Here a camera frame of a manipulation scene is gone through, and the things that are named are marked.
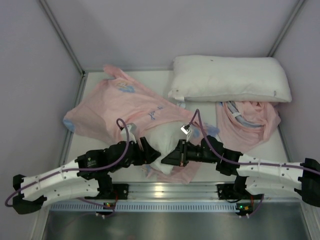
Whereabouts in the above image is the aluminium mounting rail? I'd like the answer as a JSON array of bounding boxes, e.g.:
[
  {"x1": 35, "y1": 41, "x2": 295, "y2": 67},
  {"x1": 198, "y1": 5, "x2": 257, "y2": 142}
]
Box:
[{"x1": 109, "y1": 181, "x2": 313, "y2": 201}]

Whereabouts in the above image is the bare white pillow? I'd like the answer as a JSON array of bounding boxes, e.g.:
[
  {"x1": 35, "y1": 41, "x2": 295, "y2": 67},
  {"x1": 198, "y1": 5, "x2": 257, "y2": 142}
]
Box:
[{"x1": 168, "y1": 55, "x2": 292, "y2": 103}]

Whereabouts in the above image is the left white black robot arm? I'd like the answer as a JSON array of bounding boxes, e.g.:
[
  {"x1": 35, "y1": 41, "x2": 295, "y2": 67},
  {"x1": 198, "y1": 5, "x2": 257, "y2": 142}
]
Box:
[{"x1": 12, "y1": 137, "x2": 161, "y2": 215}]

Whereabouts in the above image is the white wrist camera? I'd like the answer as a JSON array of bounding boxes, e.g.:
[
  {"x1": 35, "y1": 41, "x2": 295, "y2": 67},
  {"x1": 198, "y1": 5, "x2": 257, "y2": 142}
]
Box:
[
  {"x1": 180, "y1": 124, "x2": 195, "y2": 142},
  {"x1": 120, "y1": 123, "x2": 137, "y2": 143}
]

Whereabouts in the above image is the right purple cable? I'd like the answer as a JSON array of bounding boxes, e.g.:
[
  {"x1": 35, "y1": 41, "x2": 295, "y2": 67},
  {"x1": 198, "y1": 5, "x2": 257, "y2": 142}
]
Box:
[{"x1": 188, "y1": 108, "x2": 320, "y2": 218}]

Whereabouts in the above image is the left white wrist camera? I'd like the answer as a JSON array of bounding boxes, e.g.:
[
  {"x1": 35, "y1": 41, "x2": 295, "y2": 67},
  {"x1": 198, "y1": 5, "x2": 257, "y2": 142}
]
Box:
[{"x1": 120, "y1": 123, "x2": 137, "y2": 143}]

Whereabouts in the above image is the slotted white cable duct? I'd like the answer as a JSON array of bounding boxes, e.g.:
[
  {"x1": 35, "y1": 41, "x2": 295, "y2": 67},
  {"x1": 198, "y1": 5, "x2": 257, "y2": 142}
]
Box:
[{"x1": 49, "y1": 201, "x2": 252, "y2": 213}]

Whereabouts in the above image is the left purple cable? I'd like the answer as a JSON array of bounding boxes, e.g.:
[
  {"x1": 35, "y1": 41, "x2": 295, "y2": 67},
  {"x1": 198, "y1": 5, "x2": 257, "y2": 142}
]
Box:
[{"x1": 5, "y1": 118, "x2": 130, "y2": 218}]

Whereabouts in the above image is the pink pillowcase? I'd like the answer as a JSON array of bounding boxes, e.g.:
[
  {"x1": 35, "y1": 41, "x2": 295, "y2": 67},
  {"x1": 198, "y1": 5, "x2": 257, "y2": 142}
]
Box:
[
  {"x1": 215, "y1": 101, "x2": 281, "y2": 153},
  {"x1": 63, "y1": 63, "x2": 221, "y2": 185}
]

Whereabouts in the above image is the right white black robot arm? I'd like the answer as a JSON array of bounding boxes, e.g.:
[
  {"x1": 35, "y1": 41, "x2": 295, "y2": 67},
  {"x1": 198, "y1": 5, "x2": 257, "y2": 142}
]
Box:
[{"x1": 161, "y1": 136, "x2": 320, "y2": 207}]

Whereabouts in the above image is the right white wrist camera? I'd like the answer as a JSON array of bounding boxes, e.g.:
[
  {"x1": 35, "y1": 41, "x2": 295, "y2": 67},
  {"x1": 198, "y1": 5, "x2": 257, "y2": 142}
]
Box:
[{"x1": 180, "y1": 124, "x2": 195, "y2": 142}]

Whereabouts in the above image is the purple cable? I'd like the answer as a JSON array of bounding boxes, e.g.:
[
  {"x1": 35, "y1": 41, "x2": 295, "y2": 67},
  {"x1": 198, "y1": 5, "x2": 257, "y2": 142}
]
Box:
[
  {"x1": 5, "y1": 118, "x2": 130, "y2": 218},
  {"x1": 188, "y1": 108, "x2": 320, "y2": 218}
]

